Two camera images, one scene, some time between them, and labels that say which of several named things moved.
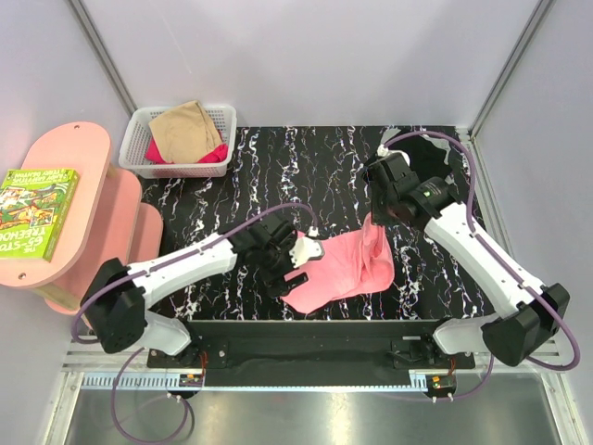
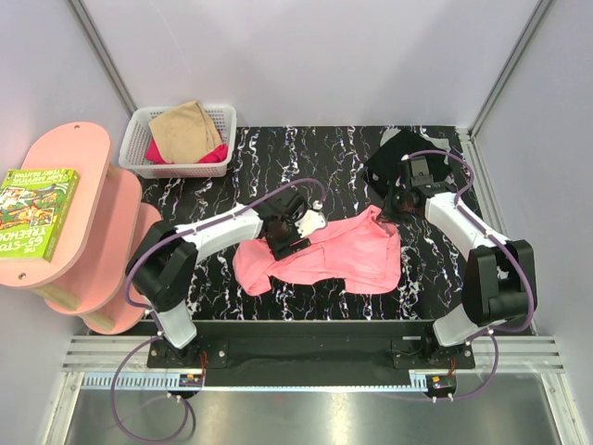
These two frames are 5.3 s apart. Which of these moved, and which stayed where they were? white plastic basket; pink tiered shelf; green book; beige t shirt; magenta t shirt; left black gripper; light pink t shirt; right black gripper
Moved: light pink t shirt; right black gripper; left black gripper
Stayed: beige t shirt; pink tiered shelf; magenta t shirt; green book; white plastic basket
